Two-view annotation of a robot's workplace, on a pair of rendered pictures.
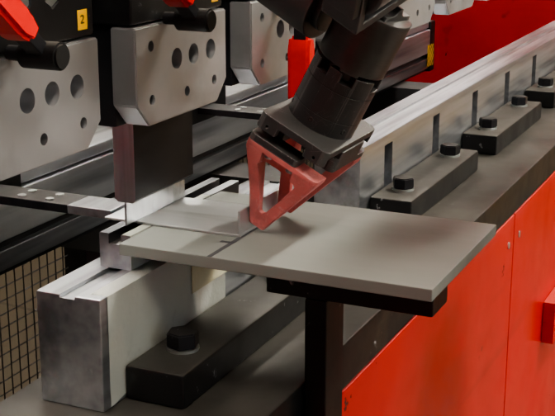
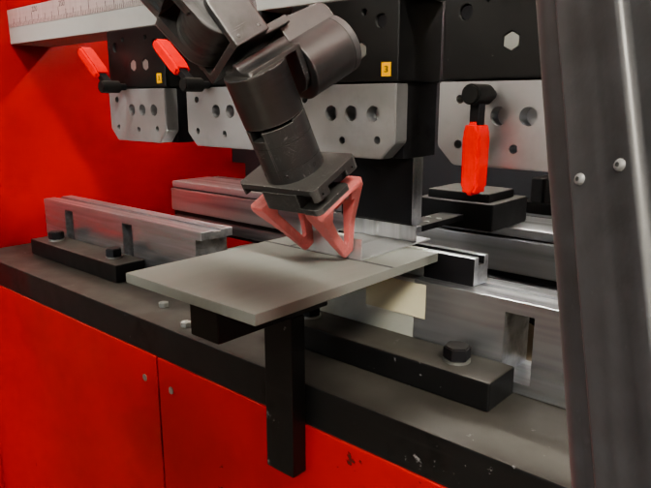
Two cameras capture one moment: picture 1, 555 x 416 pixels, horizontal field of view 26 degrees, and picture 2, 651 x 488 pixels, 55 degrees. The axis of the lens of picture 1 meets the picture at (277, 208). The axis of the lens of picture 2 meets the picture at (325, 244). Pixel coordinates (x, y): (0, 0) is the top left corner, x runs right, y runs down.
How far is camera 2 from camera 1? 1.31 m
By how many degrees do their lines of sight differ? 102
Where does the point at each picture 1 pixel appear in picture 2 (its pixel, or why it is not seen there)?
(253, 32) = (443, 111)
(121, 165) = not seen: hidden behind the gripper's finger
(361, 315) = (417, 419)
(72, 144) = (241, 143)
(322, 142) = (256, 176)
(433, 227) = (270, 292)
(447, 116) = not seen: outside the picture
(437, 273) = (153, 277)
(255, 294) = (411, 345)
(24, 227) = (550, 276)
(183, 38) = (339, 100)
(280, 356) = (332, 371)
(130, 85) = not seen: hidden behind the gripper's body
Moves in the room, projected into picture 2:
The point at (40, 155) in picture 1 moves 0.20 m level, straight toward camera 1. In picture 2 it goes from (222, 141) to (77, 140)
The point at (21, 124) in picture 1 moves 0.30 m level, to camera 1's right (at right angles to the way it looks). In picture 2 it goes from (212, 121) to (57, 133)
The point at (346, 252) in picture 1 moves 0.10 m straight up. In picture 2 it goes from (234, 264) to (232, 163)
